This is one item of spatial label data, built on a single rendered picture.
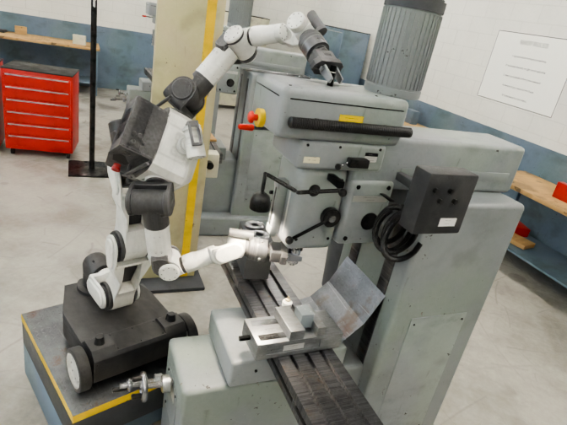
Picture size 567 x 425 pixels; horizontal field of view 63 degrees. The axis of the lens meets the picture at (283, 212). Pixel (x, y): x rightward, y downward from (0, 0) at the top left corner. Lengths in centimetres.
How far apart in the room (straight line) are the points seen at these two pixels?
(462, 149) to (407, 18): 55
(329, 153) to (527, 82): 512
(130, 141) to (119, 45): 889
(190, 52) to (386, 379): 227
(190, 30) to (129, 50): 735
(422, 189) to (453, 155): 41
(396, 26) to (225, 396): 146
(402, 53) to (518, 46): 512
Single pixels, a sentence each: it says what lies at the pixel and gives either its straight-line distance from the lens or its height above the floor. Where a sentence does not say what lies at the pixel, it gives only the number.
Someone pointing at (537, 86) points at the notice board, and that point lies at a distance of 641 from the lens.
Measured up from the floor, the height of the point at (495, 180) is 162.
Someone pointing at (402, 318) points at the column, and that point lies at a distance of 196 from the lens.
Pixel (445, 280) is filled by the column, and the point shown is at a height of 123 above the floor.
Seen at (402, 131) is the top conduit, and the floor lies 179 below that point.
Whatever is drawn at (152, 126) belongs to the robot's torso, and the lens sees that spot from 168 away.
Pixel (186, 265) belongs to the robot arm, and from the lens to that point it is 179.
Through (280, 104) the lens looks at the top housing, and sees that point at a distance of 142.
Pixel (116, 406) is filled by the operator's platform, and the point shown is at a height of 35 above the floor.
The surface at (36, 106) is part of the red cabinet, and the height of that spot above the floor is 61.
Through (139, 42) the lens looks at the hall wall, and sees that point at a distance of 1051.
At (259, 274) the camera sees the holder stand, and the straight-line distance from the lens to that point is 212.
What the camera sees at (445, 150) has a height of 173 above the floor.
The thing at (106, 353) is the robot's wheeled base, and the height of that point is 59.
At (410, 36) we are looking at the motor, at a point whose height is 209.
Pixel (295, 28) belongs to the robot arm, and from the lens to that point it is 169.
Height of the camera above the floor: 208
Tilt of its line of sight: 23 degrees down
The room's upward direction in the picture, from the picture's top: 11 degrees clockwise
